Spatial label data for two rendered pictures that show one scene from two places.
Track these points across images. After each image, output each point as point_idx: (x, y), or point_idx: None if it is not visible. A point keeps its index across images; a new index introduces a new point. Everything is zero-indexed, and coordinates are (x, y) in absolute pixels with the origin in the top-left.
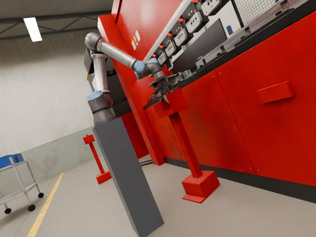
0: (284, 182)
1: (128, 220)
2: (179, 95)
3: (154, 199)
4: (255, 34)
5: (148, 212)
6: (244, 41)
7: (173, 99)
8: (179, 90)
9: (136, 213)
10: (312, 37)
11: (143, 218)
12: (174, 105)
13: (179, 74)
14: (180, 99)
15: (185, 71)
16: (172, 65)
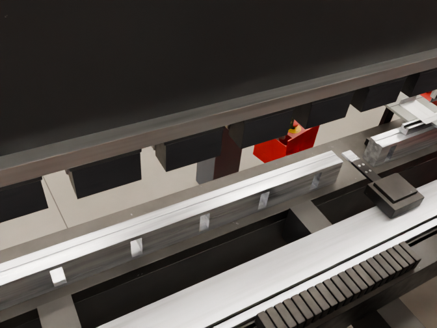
0: None
1: (241, 163)
2: (278, 150)
3: (213, 177)
4: (144, 203)
5: (206, 177)
6: (162, 196)
7: (264, 142)
8: (284, 146)
9: (199, 164)
10: None
11: (201, 174)
12: (260, 148)
13: (402, 129)
14: (276, 155)
15: (370, 139)
16: (432, 97)
